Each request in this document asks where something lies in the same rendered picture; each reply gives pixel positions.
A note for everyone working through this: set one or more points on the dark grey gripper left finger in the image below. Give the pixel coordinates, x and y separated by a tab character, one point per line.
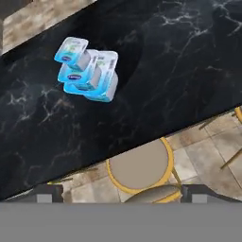
56	193

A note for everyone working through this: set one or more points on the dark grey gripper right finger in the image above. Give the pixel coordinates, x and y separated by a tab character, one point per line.
186	193

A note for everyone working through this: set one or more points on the medium blue yogurt container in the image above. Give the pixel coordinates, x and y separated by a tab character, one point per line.
75	75

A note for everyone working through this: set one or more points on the large blue yogurt container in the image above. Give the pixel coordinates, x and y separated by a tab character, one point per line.
105	83

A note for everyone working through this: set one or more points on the small blue yogurt container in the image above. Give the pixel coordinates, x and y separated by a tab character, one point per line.
71	48

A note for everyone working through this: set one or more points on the yellow stool with beige seat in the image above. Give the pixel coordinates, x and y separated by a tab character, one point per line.
138	164

